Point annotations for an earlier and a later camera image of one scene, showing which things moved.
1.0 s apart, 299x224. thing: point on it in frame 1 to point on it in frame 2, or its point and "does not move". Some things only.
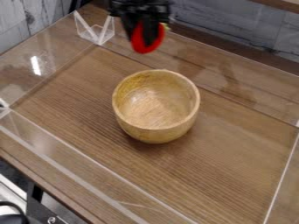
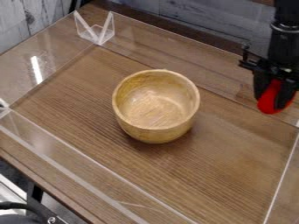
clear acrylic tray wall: [230, 172] does not move
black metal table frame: [37, 213] does not move
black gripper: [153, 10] to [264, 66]
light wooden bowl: [155, 105] does not move
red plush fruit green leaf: [136, 38] to [266, 102]
